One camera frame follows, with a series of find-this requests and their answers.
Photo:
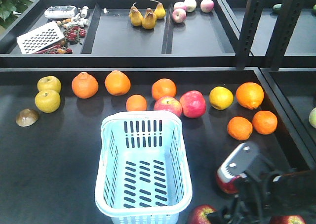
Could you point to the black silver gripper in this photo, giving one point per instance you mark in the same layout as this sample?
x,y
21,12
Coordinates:
x,y
246,160

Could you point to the dark red apple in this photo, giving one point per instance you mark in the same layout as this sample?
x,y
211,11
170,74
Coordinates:
x,y
291,219
225,184
199,214

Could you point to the light blue plastic basket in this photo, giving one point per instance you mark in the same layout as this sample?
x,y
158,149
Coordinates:
x,y
143,174

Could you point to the round orange behind apples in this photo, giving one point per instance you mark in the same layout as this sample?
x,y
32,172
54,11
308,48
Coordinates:
x,y
163,87

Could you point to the small orange left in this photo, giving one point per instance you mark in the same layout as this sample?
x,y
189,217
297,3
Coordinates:
x,y
239,128

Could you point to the small orange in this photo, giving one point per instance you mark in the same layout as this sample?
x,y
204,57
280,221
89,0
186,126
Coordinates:
x,y
136,103
239,128
264,122

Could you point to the small orange right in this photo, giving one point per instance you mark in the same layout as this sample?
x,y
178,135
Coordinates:
x,y
264,122

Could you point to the large orange at edge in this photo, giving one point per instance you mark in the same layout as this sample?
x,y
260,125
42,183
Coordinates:
x,y
250,95

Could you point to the yellow round citrus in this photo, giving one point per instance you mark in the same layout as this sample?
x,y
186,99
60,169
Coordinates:
x,y
221,98

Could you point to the smooth pink red apple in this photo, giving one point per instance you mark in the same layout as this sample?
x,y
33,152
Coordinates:
x,y
193,104

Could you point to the left pink green peach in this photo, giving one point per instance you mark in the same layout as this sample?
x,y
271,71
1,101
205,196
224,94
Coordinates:
x,y
312,118

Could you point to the black display tray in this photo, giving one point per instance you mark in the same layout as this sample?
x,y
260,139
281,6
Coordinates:
x,y
203,40
296,90

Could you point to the striped red apple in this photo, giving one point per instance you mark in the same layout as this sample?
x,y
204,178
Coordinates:
x,y
170,104

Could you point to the black back display tray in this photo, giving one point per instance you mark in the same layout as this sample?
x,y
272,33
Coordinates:
x,y
203,40

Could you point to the dark green avocado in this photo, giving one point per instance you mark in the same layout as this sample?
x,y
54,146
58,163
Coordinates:
x,y
276,8

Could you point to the pink apple far back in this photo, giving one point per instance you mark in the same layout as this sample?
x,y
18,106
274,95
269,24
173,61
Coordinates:
x,y
206,6

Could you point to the pink apple on back tray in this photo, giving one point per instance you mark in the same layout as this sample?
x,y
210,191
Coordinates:
x,y
179,15

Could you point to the brown yellow pear front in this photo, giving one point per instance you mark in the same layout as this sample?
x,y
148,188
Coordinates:
x,y
149,20

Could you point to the brown yellow pear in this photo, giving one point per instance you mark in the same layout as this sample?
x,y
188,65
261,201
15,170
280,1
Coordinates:
x,y
149,20
135,16
159,11

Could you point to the brown yellow pear rear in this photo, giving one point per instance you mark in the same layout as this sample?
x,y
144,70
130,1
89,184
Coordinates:
x,y
159,11

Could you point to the knobbed orange tangerine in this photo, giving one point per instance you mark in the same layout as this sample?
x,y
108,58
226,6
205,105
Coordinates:
x,y
84,85

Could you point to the brown yellow pear left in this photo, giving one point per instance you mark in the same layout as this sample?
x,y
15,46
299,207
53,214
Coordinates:
x,y
135,16

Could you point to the black wooden display stand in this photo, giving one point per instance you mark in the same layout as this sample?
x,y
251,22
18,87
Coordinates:
x,y
50,143

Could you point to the front yellow pear apple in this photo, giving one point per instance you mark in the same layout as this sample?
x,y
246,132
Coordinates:
x,y
47,100

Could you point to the yellow pear apple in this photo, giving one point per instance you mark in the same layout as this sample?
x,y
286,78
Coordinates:
x,y
49,83
47,100

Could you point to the rear yellow pear apple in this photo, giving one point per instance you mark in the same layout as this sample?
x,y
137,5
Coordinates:
x,y
49,83

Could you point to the brown half bun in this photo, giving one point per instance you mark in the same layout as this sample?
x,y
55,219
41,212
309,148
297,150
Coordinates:
x,y
27,117

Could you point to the white perforated plastic board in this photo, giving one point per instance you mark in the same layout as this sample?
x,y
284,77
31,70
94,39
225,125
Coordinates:
x,y
39,38

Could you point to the potted green plant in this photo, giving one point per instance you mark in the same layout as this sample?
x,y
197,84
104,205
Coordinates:
x,y
9,9

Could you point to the black perforated post right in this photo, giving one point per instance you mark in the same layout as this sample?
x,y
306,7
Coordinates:
x,y
282,33

